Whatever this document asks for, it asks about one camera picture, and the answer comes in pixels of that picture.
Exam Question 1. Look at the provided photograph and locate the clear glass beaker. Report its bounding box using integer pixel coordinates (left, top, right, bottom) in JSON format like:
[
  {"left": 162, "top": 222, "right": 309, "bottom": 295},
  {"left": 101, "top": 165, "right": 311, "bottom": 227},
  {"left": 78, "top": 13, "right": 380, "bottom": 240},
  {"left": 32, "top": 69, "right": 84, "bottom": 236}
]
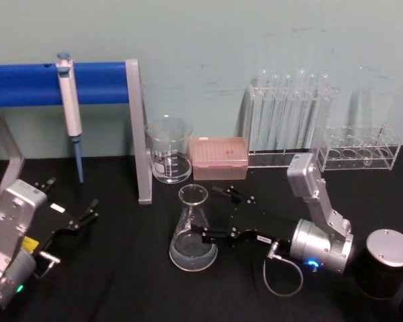
[{"left": 143, "top": 115, "right": 194, "bottom": 185}]

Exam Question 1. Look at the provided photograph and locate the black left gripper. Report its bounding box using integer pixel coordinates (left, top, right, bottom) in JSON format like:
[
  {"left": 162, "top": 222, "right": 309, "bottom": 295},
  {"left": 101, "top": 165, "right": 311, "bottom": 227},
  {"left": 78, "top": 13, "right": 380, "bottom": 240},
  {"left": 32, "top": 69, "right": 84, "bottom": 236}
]
[{"left": 24, "top": 177, "right": 100, "bottom": 256}]

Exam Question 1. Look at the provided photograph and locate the tall clear glass cylinder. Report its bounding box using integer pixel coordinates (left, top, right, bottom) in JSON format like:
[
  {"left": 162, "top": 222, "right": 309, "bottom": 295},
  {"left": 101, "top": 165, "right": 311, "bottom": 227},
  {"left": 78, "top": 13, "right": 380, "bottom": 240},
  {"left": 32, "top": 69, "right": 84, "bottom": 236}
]
[{"left": 349, "top": 65, "right": 399, "bottom": 135}]

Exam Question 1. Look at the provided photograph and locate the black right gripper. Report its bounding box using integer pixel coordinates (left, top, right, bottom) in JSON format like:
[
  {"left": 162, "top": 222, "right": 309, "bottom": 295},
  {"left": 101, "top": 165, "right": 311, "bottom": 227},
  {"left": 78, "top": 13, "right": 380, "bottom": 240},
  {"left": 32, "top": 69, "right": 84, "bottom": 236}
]
[{"left": 191, "top": 184, "right": 302, "bottom": 252}]

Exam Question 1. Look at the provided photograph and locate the pink pipette tip box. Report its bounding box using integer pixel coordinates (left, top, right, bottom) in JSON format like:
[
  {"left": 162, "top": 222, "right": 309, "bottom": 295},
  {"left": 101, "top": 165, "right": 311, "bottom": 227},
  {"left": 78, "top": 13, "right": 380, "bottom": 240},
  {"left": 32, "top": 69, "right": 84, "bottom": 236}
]
[{"left": 187, "top": 136, "right": 250, "bottom": 181}]

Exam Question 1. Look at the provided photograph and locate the clear glass conical flask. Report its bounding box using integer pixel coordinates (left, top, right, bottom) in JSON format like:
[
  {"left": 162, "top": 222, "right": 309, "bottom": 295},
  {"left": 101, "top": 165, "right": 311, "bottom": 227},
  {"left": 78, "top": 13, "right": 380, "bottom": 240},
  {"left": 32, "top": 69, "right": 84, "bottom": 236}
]
[{"left": 169, "top": 183, "right": 220, "bottom": 273}]

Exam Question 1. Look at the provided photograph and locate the grey metal stand post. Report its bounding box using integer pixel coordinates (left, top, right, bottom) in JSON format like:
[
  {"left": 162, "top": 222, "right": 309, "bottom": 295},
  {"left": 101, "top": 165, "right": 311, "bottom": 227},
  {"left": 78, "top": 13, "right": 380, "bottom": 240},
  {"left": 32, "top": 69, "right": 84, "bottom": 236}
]
[{"left": 125, "top": 59, "right": 153, "bottom": 205}]

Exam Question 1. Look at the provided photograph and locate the tall clear acrylic tube rack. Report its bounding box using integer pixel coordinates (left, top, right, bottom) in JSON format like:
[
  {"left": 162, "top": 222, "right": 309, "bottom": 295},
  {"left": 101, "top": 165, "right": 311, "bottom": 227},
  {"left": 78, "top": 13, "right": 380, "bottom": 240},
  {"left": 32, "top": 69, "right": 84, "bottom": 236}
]
[{"left": 247, "top": 84, "right": 332, "bottom": 168}]

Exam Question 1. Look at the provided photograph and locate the low clear acrylic holed rack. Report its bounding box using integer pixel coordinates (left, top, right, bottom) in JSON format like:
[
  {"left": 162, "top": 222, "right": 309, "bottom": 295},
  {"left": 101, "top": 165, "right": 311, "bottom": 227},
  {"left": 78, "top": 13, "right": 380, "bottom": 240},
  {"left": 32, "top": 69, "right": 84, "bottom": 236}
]
[{"left": 316, "top": 125, "right": 402, "bottom": 172}]

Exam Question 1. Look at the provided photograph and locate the left gripper cable silver plug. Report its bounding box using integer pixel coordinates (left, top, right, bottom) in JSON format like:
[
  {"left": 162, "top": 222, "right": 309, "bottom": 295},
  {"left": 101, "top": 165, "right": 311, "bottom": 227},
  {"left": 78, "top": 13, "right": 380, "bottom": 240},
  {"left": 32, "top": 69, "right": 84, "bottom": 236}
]
[{"left": 33, "top": 251, "right": 61, "bottom": 280}]

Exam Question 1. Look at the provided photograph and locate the right gripper thin grey cable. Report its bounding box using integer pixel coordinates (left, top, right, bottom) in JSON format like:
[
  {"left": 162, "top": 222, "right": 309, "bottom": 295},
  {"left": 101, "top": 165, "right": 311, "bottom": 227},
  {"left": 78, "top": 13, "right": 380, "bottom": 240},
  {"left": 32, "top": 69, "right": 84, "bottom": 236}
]
[{"left": 262, "top": 246, "right": 305, "bottom": 297}]

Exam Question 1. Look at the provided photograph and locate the clear glass test tube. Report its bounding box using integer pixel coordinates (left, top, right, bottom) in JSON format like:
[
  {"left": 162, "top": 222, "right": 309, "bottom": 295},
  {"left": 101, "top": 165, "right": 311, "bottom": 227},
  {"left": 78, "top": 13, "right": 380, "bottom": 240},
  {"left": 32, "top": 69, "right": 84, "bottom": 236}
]
[
  {"left": 270, "top": 73, "right": 280, "bottom": 154},
  {"left": 259, "top": 68, "right": 271, "bottom": 154},
  {"left": 306, "top": 73, "right": 317, "bottom": 152},
  {"left": 318, "top": 73, "right": 329, "bottom": 135},
  {"left": 296, "top": 68, "right": 307, "bottom": 152},
  {"left": 281, "top": 73, "right": 292, "bottom": 154}
]

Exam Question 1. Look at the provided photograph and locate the white pipette with blue tip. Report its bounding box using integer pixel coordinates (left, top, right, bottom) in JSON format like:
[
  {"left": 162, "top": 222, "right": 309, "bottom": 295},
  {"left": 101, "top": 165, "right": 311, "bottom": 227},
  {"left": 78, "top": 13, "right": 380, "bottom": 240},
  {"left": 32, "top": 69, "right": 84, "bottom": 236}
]
[{"left": 56, "top": 52, "right": 85, "bottom": 184}]

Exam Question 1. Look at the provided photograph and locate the blue foam padded bar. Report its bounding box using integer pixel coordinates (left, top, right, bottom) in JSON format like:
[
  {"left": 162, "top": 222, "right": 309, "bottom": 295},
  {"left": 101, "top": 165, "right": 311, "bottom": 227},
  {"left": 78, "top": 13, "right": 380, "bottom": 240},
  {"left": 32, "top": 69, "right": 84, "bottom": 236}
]
[{"left": 0, "top": 61, "right": 128, "bottom": 109}]

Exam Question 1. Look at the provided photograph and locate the black table cloth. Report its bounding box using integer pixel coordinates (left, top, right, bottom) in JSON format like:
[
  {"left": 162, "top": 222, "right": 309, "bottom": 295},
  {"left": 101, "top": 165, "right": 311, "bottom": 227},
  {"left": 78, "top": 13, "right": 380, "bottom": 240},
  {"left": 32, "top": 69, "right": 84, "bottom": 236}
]
[{"left": 0, "top": 144, "right": 403, "bottom": 322}]

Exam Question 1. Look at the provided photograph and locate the grey metal stand leg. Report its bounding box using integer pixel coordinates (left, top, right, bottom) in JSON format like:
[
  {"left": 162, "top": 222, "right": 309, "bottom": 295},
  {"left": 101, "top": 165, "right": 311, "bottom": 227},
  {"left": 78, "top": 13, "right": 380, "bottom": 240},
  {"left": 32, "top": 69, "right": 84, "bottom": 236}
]
[{"left": 0, "top": 107, "right": 26, "bottom": 215}]

